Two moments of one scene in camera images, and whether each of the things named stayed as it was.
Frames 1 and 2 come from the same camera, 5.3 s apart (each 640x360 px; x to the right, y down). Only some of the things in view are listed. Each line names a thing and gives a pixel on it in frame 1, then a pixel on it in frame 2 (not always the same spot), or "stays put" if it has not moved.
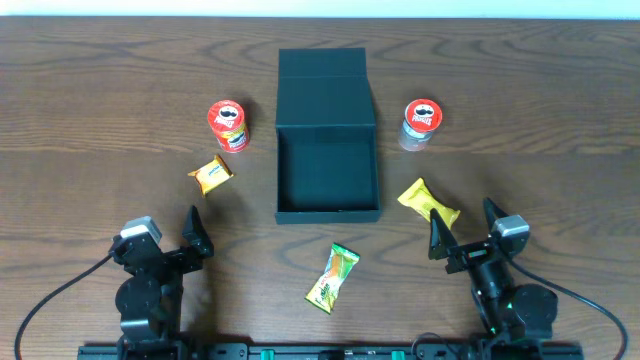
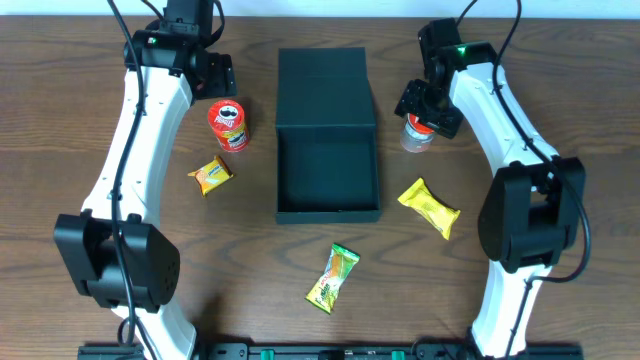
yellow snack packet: (418, 197) stays put
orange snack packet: (212, 175) stays put
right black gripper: (476, 253) -> (417, 101)
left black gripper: (167, 256) -> (220, 76)
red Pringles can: (227, 121) stays put
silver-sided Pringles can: (421, 117) stays put
